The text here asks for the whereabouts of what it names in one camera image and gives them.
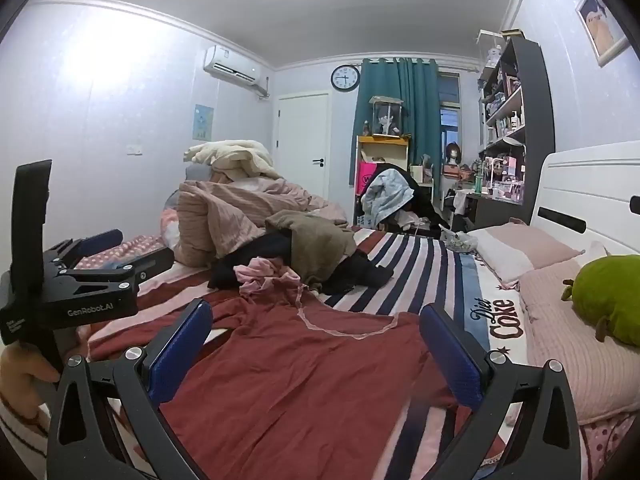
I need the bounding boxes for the dark bookshelf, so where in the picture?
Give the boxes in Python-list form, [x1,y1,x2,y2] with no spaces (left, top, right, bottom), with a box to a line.
[477,37,556,206]

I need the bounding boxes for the pink quilt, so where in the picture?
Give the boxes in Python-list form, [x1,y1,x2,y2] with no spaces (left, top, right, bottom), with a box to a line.
[161,170,348,268]

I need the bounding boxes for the olive garment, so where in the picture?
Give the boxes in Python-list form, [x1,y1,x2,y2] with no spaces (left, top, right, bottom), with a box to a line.
[265,209,358,292]

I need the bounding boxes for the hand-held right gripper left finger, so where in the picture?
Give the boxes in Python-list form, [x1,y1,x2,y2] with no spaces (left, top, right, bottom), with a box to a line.
[47,297,213,480]

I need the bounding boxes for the light blue clothes on chair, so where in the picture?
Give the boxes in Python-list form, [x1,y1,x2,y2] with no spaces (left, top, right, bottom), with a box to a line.
[360,162,442,237]

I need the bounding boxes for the black clothes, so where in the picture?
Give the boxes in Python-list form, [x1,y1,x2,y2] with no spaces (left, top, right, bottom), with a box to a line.
[207,230,396,296]

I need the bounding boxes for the round wall clock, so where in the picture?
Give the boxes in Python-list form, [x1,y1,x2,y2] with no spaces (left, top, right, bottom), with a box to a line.
[330,64,361,92]

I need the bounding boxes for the person's left forearm striped sleeve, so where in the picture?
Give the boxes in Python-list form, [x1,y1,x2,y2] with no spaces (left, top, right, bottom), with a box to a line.
[0,395,56,466]

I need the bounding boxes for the teal curtain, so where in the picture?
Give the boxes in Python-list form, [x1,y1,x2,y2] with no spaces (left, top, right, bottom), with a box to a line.
[352,57,443,211]

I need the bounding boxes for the pink bag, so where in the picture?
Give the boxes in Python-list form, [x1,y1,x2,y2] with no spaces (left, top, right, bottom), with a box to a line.
[357,161,381,196]

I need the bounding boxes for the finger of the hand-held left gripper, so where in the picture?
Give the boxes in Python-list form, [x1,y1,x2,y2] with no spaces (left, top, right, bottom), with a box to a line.
[65,246,176,287]
[44,229,124,267]

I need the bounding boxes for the window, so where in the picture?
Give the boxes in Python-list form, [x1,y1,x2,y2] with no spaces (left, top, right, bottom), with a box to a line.
[437,72,461,201]

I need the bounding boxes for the red garment with lace trim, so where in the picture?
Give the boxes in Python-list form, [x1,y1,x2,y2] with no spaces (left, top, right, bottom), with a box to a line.
[87,272,506,480]

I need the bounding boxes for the striped fleece blanket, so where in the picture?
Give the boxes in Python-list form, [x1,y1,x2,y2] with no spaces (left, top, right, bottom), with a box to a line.
[75,225,531,480]

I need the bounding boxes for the glass display case with figure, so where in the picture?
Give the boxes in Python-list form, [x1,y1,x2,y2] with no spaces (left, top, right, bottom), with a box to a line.
[369,96,405,137]

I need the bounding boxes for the cream blanket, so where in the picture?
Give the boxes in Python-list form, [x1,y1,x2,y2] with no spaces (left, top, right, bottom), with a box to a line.
[186,140,276,181]

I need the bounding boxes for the pink garment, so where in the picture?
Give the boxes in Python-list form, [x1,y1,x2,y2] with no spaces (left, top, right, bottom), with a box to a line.
[235,256,302,297]

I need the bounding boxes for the white and pink pillow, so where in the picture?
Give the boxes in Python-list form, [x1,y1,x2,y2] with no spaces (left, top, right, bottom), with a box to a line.
[470,220,585,287]

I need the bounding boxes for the person's left hand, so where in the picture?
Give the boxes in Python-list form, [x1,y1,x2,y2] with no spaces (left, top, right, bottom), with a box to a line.
[0,327,82,413]

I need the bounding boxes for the white door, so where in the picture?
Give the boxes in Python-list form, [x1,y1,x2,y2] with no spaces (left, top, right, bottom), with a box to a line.
[276,91,331,206]

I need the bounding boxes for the yellow shelf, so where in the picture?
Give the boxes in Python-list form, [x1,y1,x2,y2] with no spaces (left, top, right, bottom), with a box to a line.
[356,135,412,226]

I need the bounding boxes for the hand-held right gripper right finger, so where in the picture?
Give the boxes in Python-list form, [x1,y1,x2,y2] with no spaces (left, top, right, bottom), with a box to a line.
[419,304,583,480]

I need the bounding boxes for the blue wall poster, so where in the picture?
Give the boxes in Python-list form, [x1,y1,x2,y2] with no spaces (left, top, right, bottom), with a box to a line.
[193,104,215,141]

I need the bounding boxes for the white air conditioner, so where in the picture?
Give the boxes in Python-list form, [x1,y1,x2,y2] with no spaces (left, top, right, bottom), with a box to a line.
[203,45,269,97]

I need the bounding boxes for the framed wall picture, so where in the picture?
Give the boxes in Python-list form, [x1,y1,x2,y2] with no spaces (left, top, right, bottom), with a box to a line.
[575,0,632,67]

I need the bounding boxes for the pink ribbed pillow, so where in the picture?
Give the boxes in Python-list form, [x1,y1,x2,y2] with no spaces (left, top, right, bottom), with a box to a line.
[519,255,640,423]

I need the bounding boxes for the white headboard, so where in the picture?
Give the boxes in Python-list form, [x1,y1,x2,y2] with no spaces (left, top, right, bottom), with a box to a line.
[530,141,640,261]

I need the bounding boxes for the small floral pouch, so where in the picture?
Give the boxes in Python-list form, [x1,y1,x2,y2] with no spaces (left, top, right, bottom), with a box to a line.
[442,230,479,252]

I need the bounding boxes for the pink dotted bed sheet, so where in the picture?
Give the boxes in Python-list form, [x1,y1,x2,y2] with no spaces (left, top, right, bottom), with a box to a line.
[75,237,167,272]

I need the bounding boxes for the green plush toy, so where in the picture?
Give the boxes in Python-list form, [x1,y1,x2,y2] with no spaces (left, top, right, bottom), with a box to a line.
[562,255,640,347]

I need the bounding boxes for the cluttered desk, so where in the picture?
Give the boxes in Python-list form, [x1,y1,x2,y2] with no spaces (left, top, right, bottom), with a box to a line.
[440,180,532,233]

